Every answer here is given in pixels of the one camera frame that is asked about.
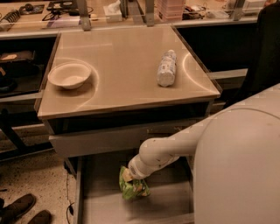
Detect green rice chip bag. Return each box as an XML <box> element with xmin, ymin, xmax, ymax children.
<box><xmin>119</xmin><ymin>166</ymin><xmax>150</xmax><ymax>200</ymax></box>

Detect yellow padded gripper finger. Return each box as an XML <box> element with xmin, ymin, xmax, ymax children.
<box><xmin>122</xmin><ymin>168</ymin><xmax>133</xmax><ymax>182</ymax></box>

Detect clear plastic water bottle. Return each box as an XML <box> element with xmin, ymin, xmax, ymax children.
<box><xmin>157</xmin><ymin>50</ymin><xmax>177</xmax><ymax>88</ymax></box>

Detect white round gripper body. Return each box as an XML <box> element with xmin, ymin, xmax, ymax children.
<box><xmin>128</xmin><ymin>155</ymin><xmax>151</xmax><ymax>179</ymax></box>

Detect black coiled spring stand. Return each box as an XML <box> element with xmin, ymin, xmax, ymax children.
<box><xmin>1</xmin><ymin>10</ymin><xmax>20</xmax><ymax>25</ymax></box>

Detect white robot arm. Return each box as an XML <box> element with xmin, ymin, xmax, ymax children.
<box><xmin>128</xmin><ymin>84</ymin><xmax>280</xmax><ymax>224</ymax></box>

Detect right brown shoe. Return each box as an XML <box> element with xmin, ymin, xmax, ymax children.
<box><xmin>27</xmin><ymin>210</ymin><xmax>52</xmax><ymax>224</ymax></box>

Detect white tissue box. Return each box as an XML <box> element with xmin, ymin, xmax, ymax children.
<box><xmin>103</xmin><ymin>0</ymin><xmax>123</xmax><ymax>23</ymax></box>

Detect pink stacked trays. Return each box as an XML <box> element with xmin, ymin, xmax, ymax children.
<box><xmin>156</xmin><ymin>0</ymin><xmax>185</xmax><ymax>22</ymax></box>

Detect white paper bowl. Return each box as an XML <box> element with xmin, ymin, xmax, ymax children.
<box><xmin>48</xmin><ymin>62</ymin><xmax>92</xmax><ymax>89</ymax></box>

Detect grey drawer cabinet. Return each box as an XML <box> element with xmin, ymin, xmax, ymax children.
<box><xmin>38</xmin><ymin>26</ymin><xmax>221</xmax><ymax>224</ymax></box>

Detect open grey middle drawer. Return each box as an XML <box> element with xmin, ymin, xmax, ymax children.
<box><xmin>78</xmin><ymin>149</ymin><xmax>194</xmax><ymax>224</ymax></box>

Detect black office chair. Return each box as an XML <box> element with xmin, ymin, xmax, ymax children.
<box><xmin>224</xmin><ymin>2</ymin><xmax>280</xmax><ymax>108</ymax></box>

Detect black floor cable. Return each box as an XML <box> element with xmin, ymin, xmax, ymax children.
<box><xmin>65</xmin><ymin>171</ymin><xmax>75</xmax><ymax>224</ymax></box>

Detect grey top drawer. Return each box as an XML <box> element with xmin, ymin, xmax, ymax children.
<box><xmin>48</xmin><ymin>116</ymin><xmax>210</xmax><ymax>159</ymax></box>

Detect grey metal frame post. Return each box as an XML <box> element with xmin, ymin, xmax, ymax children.
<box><xmin>76</xmin><ymin>0</ymin><xmax>91</xmax><ymax>31</ymax></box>

